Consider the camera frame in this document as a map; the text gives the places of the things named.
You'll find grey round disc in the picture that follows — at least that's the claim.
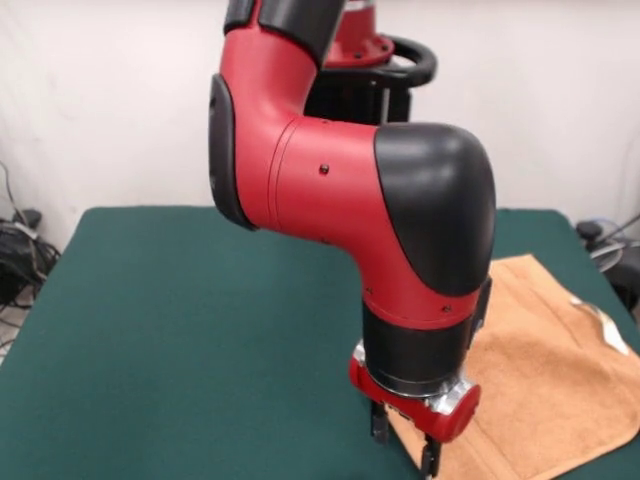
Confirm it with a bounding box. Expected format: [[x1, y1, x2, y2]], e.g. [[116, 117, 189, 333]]
[[589, 239, 626, 274]]

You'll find dark green table cloth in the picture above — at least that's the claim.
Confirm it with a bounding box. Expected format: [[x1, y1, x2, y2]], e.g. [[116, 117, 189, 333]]
[[0, 207, 640, 480]]

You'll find black cable bundle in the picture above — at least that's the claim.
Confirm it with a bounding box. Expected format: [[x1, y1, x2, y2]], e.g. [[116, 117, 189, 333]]
[[0, 159, 64, 321]]

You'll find orange terry towel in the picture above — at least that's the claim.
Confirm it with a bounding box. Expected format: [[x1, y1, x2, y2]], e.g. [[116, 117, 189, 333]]
[[387, 253, 640, 480]]

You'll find black bulky object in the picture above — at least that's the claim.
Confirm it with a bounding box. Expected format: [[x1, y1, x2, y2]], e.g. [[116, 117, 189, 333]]
[[607, 259, 640, 321]]

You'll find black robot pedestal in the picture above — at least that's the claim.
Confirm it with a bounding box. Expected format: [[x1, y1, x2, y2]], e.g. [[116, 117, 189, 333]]
[[302, 32, 439, 126]]

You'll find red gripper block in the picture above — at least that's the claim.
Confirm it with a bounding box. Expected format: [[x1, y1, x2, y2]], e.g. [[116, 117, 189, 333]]
[[348, 344, 482, 475]]

